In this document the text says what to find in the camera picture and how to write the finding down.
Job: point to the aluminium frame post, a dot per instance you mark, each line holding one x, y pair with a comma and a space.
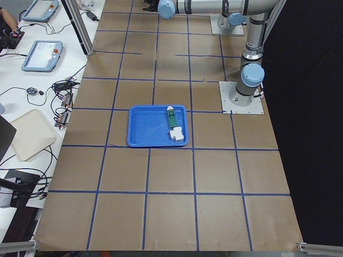
78, 25

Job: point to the green terminal block module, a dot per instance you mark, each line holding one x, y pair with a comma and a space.
171, 117

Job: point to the blue teach pendant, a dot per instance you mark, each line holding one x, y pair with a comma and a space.
40, 11
43, 56

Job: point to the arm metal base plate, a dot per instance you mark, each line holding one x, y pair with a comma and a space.
237, 31
234, 103

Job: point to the beige plastic tray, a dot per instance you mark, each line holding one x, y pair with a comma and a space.
33, 134

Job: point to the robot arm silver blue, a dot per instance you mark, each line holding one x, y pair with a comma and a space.
230, 20
258, 13

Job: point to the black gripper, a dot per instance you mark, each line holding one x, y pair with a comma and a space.
149, 2

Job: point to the blue plastic tray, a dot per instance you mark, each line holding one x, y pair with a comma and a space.
148, 126

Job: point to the black power adapter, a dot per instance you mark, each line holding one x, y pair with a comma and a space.
92, 16

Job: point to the white circuit breaker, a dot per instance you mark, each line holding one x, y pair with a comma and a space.
176, 134

